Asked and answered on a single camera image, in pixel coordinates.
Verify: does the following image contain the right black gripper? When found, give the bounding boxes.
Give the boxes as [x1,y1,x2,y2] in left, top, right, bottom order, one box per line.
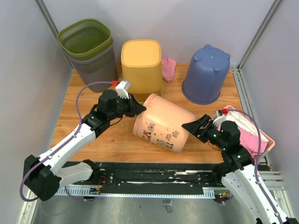
[181,114,227,150]

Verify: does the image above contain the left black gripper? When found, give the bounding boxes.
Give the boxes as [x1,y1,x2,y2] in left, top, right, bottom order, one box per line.
[110,94,147,121]

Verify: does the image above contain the peach cartoon plastic bucket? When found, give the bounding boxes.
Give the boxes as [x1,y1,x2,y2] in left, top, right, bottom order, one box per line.
[133,94,196,153]

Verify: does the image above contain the yellow slatted waste bin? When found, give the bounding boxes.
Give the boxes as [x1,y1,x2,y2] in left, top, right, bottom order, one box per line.
[121,39,163,103]

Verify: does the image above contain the large blue plastic bucket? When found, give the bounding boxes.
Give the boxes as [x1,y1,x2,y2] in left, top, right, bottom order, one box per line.
[182,44,231,105]

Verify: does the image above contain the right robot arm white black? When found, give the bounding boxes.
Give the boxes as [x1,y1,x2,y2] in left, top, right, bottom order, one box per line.
[182,115,298,224]

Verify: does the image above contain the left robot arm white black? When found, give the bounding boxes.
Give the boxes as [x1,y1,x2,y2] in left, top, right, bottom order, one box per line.
[19,90,146,202]

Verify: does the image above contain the white cloth in basket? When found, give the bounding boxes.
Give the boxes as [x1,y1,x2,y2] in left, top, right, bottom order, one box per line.
[212,111,258,137]

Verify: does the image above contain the grey mesh waste bin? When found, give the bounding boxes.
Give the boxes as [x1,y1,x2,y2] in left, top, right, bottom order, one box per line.
[67,44,118,85]

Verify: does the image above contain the folded pink shirt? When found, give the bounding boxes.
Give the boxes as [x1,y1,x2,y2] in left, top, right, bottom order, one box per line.
[162,58,177,82]

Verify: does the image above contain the pink towel in basket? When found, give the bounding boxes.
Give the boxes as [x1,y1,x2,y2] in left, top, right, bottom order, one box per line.
[238,127,258,160]

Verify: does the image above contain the pink perforated basket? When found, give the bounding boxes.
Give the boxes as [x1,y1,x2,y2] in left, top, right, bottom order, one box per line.
[214,105,276,164]

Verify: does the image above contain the green mesh waste bin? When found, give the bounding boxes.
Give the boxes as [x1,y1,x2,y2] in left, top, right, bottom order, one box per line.
[57,19,112,61]

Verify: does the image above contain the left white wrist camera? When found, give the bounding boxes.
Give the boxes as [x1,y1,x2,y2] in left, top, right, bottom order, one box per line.
[115,80,131,99]

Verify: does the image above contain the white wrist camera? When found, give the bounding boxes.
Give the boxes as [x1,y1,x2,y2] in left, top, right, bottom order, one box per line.
[213,109,228,118]
[115,80,131,99]

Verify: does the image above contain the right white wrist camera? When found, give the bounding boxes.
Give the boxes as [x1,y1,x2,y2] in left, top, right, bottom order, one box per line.
[213,109,228,118]

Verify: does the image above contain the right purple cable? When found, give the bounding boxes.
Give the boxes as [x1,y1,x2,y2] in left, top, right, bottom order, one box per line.
[221,108,285,224]

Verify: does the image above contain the purple cable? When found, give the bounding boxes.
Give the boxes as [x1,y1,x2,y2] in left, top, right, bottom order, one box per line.
[19,80,117,203]
[221,108,285,224]

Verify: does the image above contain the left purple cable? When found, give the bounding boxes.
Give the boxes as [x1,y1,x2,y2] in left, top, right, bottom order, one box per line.
[19,80,117,203]

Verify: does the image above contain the white slotted cable duct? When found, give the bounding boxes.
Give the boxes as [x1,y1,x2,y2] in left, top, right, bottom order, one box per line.
[66,186,216,199]

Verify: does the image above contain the left aluminium frame post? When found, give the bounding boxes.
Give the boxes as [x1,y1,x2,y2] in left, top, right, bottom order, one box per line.
[34,0,73,70]

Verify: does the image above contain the aluminium frame post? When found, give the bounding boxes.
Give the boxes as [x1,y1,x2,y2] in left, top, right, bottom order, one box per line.
[34,0,73,70]
[237,0,284,70]

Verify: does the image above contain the right aluminium frame post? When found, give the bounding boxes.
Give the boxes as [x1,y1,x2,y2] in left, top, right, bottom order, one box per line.
[237,0,284,70]

